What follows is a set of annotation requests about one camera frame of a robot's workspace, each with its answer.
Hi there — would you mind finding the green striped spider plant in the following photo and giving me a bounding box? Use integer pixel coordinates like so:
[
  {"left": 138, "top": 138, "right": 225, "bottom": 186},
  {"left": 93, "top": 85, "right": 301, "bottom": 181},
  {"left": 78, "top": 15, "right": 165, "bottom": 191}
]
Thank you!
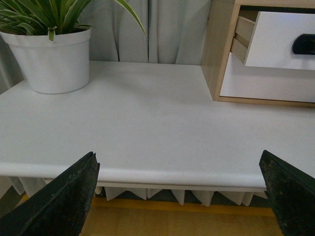
[{"left": 0, "top": 0, "right": 148, "bottom": 42}]

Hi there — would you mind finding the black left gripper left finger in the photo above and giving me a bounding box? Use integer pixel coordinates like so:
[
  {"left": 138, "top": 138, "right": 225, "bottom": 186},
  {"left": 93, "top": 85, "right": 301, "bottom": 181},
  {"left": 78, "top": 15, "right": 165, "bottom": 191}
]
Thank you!
[{"left": 0, "top": 152, "right": 100, "bottom": 236}]

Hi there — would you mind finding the white drawer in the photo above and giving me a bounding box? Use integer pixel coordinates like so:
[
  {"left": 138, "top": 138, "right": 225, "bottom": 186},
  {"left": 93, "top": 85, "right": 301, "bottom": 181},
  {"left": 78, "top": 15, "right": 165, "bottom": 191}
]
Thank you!
[
  {"left": 230, "top": 11, "right": 315, "bottom": 70},
  {"left": 220, "top": 53, "right": 315, "bottom": 102}
]

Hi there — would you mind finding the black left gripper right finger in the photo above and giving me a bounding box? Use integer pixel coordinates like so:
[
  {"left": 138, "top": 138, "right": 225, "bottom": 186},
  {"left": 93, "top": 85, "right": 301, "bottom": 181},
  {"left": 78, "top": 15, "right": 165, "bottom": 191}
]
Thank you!
[{"left": 259, "top": 150, "right": 315, "bottom": 236}]

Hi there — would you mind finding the white plastic plant pot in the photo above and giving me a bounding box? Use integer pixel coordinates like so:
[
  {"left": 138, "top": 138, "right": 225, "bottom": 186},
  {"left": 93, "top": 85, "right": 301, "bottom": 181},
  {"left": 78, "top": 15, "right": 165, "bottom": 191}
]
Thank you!
[{"left": 1, "top": 29, "right": 91, "bottom": 94}]

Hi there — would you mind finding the pale grey curtain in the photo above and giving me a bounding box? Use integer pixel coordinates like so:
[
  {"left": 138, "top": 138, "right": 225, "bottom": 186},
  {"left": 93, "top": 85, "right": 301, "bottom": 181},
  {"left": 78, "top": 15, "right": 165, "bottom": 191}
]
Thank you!
[{"left": 0, "top": 0, "right": 211, "bottom": 92}]

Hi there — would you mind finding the light wooden drawer cabinet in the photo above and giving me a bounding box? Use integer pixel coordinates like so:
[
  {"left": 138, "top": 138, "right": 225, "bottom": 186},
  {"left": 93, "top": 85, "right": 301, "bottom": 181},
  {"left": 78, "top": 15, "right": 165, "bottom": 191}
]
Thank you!
[{"left": 201, "top": 0, "right": 315, "bottom": 108}]

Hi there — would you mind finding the black drawer handle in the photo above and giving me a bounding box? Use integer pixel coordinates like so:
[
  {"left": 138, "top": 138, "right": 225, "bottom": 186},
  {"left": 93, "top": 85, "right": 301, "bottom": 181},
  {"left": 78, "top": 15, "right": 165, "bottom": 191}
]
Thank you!
[{"left": 292, "top": 34, "right": 315, "bottom": 55}]

